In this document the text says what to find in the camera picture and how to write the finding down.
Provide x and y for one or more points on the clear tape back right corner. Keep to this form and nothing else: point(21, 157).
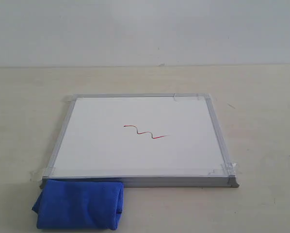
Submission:
point(191, 96)

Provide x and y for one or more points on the clear tape front right corner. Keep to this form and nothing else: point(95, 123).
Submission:
point(225, 169)

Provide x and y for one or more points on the white board with aluminium frame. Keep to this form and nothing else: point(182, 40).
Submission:
point(141, 140)

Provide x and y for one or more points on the clear tape corner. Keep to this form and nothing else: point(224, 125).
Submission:
point(72, 98)
point(191, 96)
point(41, 174)
point(225, 169)

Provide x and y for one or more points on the clear tape back left corner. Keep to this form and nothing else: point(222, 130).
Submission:
point(72, 98)

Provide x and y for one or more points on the blue microfibre cloth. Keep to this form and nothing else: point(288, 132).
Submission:
point(69, 205)

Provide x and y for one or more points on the clear tape front left corner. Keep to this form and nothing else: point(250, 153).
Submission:
point(41, 174)

